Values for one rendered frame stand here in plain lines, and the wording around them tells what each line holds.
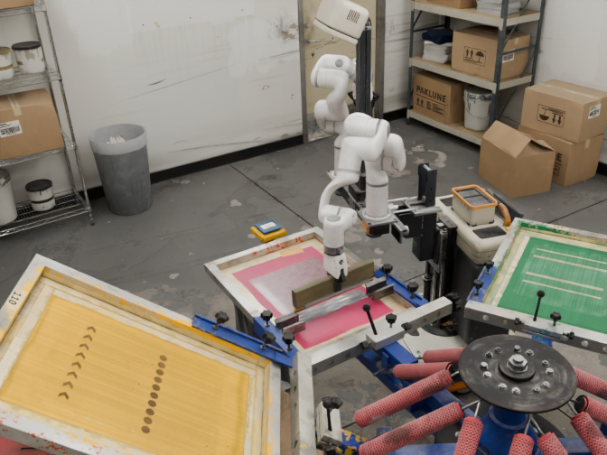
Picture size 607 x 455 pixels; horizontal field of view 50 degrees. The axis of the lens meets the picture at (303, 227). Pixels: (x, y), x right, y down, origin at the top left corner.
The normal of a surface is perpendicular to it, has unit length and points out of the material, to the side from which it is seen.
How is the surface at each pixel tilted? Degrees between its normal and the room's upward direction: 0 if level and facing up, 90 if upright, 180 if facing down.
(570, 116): 90
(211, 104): 90
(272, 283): 0
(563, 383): 0
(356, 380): 0
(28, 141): 91
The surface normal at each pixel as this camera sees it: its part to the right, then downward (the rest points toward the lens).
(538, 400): -0.04, -0.88
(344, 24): 0.27, 0.46
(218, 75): 0.52, 0.40
